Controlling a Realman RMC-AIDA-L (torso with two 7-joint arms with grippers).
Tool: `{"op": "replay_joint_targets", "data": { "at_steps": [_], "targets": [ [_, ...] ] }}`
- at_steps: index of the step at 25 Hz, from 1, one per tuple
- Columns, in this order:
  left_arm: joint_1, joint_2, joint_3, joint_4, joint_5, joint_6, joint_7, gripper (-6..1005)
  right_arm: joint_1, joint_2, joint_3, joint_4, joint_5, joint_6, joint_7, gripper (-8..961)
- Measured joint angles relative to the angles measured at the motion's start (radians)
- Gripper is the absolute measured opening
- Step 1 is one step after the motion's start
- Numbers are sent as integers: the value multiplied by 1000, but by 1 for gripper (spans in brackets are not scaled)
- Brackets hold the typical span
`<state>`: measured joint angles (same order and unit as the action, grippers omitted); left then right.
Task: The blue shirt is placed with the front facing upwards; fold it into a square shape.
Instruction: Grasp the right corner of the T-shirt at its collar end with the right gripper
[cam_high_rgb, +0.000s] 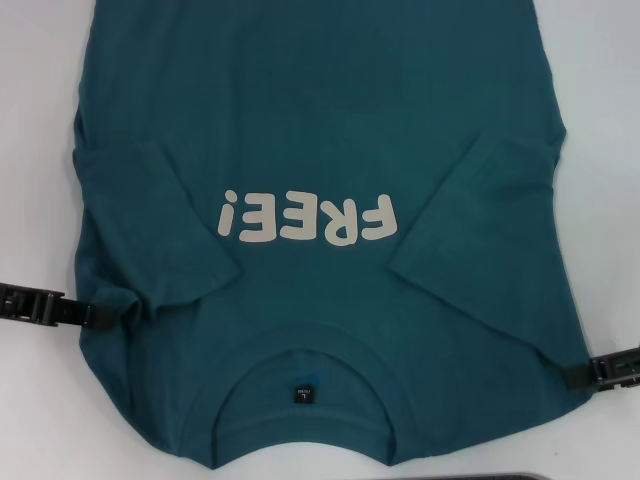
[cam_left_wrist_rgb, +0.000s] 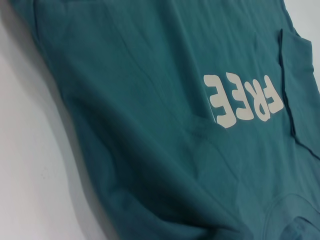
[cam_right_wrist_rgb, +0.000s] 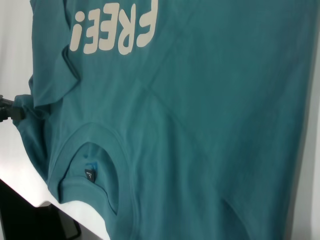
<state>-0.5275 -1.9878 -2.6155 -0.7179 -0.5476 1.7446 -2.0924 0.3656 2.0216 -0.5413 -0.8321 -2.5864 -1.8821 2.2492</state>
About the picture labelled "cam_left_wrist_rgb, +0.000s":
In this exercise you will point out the teal FREE print t-shirt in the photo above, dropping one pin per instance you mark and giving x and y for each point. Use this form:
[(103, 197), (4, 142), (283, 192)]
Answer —
[(150, 100)]

